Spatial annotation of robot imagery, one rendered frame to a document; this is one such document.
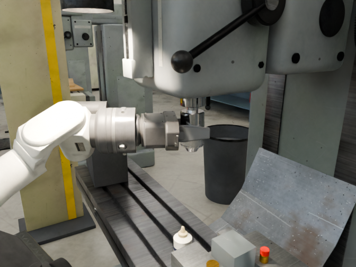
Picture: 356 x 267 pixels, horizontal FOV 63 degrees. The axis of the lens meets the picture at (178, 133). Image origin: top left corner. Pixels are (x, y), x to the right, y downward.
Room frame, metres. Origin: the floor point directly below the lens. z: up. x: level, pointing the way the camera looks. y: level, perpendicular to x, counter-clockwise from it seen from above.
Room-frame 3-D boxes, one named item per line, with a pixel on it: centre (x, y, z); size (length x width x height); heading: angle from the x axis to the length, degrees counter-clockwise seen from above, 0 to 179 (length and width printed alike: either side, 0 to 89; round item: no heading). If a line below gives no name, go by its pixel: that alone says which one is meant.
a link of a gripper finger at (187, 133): (0.52, -0.03, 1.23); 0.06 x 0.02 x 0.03; 96
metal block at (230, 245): (0.44, -0.10, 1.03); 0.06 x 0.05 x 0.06; 33
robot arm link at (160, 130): (0.55, 0.06, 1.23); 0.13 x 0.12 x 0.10; 6
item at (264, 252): (0.43, -0.15, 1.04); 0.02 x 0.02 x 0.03
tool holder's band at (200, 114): (0.55, -0.03, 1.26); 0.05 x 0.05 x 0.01
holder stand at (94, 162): (1.03, 0.28, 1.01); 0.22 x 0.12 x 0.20; 24
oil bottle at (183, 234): (0.53, -0.01, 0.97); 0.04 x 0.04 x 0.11
